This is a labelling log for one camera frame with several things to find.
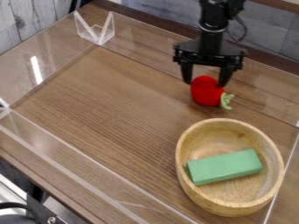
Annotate green rectangular block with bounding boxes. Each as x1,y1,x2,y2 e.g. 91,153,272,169
185,149,263,186

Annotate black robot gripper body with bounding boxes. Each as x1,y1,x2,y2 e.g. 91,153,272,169
172,31,246,70

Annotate black cable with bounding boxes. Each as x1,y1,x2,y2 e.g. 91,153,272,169
0,200,39,224

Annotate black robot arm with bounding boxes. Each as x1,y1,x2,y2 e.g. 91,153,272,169
172,0,246,88

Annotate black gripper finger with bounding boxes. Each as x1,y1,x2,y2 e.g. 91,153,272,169
219,66,235,88
181,63,192,84

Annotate clear acrylic tray enclosure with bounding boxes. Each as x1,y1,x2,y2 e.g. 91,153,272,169
0,7,299,224

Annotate wooden bowl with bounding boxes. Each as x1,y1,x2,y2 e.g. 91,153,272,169
175,118,284,217

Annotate red knitted strawberry toy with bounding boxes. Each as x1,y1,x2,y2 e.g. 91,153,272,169
191,75,235,110

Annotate black metal bracket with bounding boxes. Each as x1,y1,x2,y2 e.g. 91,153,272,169
27,195,68,224

